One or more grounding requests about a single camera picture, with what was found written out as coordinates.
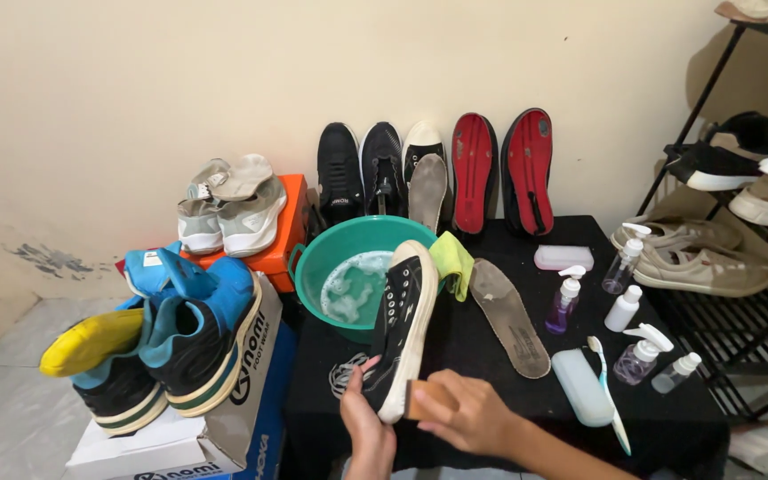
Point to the pale purple spray bottle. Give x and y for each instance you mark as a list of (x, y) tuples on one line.
[(637, 360)]

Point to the white shoelaces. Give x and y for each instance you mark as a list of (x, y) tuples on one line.
[(344, 377)]

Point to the pale pink plastic case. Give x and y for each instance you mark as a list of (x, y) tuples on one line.
[(562, 258)]

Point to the orange shoebox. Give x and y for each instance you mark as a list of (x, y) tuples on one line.
[(290, 233)]

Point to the grey and white sneaker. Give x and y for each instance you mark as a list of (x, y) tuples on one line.
[(198, 223), (254, 213)]

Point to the black tablecloth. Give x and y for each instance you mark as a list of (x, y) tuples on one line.
[(477, 400)]

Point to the person's left hand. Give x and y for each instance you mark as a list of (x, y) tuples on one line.
[(364, 433)]

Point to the beige canvas sneaker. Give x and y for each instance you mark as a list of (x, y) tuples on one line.
[(704, 270), (684, 233)]

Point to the blue and black running shoe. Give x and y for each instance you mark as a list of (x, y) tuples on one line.
[(117, 397), (207, 346)]

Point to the black mesh sneaker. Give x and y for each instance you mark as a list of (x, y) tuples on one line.
[(382, 163), (339, 173)]

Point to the black canvas sneaker white sole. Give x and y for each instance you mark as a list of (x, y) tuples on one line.
[(402, 320)]

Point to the white and teal toothbrush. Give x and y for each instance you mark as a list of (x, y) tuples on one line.
[(607, 386)]

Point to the teal plastic basin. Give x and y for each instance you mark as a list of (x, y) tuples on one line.
[(330, 253)]

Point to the grey worn insole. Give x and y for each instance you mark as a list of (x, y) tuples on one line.
[(428, 190), (509, 320)]

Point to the black canvas sneaker white toe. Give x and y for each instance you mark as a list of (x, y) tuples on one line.
[(422, 143)]

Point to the yellow insole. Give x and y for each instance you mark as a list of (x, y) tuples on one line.
[(87, 343)]

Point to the clear spray bottle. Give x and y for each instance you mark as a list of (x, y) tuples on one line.
[(621, 266)]

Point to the black metal shoe rack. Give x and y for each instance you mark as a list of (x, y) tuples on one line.
[(750, 333)]

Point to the small clear bottle white cap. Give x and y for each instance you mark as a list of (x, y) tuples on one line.
[(674, 373)]

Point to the blue shoebox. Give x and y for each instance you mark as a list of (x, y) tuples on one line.
[(274, 413)]

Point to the blue insole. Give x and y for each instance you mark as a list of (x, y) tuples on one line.
[(157, 270)]

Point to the black shoe with red sole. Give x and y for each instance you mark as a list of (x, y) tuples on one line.
[(528, 170), (473, 173)]

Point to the yellow-green microfiber cloth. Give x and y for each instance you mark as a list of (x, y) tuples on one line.
[(452, 260)]

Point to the brown cleaning brush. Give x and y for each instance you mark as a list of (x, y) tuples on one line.
[(424, 398)]

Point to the white cardboard shoebox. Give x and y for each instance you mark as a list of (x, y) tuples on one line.
[(177, 443)]

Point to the purple liquid spray bottle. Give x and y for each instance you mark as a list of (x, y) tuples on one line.
[(562, 306)]

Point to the person's right hand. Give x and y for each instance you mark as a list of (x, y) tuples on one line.
[(481, 420)]

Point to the white toothbrush case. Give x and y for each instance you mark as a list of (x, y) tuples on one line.
[(581, 390)]

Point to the small white plastic bottle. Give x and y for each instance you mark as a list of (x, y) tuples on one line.
[(622, 310)]

